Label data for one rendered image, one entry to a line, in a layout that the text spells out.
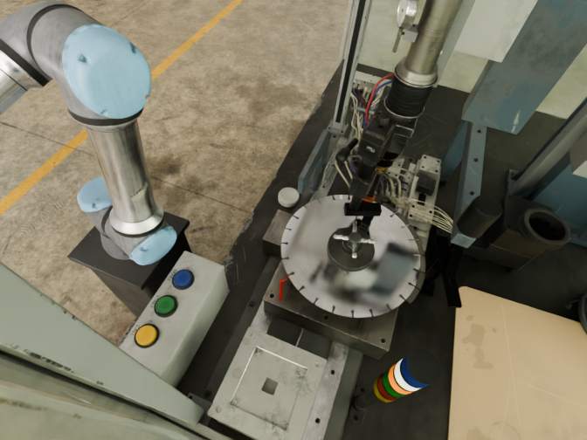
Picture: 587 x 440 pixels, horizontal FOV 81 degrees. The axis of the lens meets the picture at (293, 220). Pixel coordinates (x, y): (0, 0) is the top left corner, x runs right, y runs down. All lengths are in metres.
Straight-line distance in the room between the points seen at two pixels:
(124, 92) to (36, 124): 2.40
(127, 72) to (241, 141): 1.87
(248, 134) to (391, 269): 1.85
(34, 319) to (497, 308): 1.06
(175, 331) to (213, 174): 1.56
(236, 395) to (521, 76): 0.78
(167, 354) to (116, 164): 0.39
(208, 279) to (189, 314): 0.09
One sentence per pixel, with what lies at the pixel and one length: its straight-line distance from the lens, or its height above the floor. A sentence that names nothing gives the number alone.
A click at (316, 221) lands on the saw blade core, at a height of 0.95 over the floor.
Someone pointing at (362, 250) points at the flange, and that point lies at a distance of 0.81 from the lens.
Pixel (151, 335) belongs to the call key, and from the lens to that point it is 0.81.
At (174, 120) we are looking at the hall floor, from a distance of 2.68.
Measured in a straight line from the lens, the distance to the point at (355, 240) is 0.77.
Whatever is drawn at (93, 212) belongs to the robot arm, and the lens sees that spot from 0.95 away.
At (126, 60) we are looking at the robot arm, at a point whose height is 1.35.
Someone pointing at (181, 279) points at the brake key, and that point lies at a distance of 0.84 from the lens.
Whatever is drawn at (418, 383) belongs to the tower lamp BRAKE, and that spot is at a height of 1.15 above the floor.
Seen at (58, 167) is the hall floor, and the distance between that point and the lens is 2.61.
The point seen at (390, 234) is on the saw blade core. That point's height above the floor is 0.95.
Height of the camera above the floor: 1.64
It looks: 55 degrees down
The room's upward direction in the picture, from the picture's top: 6 degrees clockwise
